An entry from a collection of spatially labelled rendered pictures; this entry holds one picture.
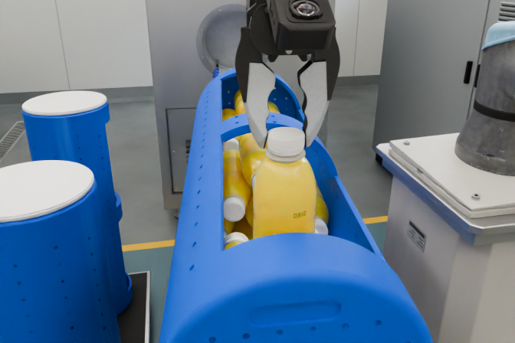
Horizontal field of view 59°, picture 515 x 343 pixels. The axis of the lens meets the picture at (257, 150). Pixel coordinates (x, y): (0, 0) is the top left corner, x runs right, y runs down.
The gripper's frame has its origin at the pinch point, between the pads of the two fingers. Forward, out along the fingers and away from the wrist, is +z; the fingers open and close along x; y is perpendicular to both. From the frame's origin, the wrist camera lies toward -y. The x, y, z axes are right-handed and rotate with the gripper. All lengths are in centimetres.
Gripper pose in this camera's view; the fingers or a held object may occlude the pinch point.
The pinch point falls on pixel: (285, 138)
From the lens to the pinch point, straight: 46.5
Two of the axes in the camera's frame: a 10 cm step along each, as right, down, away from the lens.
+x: -10.0, 0.3, -0.7
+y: -0.8, -3.8, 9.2
